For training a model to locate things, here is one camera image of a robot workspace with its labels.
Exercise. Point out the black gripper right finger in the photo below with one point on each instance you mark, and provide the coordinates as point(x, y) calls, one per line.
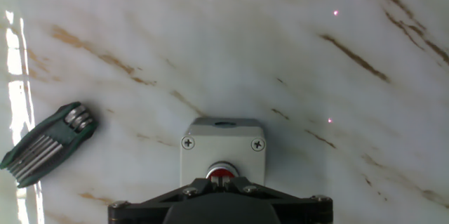
point(298, 207)

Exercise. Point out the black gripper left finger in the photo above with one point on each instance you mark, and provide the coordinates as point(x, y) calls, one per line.
point(147, 206)

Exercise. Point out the grey box with red button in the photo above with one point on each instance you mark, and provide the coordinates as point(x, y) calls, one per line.
point(222, 153)

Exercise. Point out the green folding hex key set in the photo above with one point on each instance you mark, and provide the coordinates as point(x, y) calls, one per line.
point(47, 145)

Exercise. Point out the white marble pattern mat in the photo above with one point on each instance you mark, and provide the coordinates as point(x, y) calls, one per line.
point(245, 59)

